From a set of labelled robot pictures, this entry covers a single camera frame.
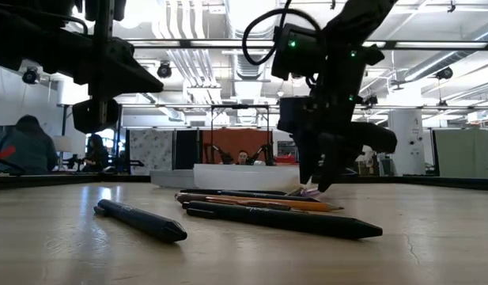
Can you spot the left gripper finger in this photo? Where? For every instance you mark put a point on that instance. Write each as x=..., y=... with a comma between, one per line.
x=133, y=79

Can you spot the pale green partition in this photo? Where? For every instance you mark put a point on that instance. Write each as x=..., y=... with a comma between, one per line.
x=465, y=154

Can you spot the purple pen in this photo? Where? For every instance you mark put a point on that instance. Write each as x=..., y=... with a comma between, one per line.
x=311, y=192

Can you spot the white round column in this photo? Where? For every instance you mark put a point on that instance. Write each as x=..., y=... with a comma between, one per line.
x=407, y=154

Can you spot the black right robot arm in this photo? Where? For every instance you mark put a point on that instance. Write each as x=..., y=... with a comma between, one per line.
x=358, y=20

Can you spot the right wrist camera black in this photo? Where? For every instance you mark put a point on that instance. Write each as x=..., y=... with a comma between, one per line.
x=295, y=55

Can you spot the background black robot arm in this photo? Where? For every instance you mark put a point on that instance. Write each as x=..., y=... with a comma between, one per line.
x=264, y=154
x=219, y=155

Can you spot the orange partition wall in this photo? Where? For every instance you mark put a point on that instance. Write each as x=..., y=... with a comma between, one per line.
x=231, y=138

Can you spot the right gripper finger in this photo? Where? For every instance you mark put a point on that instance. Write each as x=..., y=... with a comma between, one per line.
x=308, y=158
x=332, y=158

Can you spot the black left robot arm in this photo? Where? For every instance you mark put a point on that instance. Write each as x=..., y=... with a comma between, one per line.
x=30, y=43

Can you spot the black pen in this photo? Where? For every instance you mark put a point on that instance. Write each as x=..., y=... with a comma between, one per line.
x=247, y=194
x=283, y=221
x=141, y=221

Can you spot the black ceiling camera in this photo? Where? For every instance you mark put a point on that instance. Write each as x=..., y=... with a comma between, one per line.
x=31, y=75
x=371, y=101
x=164, y=70
x=444, y=73

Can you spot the red crate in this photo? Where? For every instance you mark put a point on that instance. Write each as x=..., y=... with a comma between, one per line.
x=285, y=160

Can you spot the orange pencil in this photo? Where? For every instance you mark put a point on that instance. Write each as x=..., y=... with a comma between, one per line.
x=311, y=206

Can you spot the white plastic tray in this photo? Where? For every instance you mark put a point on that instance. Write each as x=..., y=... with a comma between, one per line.
x=243, y=178

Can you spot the grey tinted box lid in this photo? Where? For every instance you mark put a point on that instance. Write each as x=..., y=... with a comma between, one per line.
x=172, y=179

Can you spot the person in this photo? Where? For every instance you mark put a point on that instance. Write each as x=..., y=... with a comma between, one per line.
x=242, y=158
x=95, y=154
x=30, y=150

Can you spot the white table lamp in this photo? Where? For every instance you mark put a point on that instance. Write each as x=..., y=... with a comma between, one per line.
x=62, y=143

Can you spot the white patterned panel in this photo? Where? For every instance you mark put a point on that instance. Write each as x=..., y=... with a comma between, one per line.
x=152, y=150

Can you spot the black panel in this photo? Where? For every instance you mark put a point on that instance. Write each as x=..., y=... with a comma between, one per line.
x=187, y=148

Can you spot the background black rig frame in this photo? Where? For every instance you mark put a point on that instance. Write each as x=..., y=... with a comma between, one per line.
x=239, y=107
x=127, y=150

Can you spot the black metal table frame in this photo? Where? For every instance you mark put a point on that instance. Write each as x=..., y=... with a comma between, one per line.
x=50, y=180

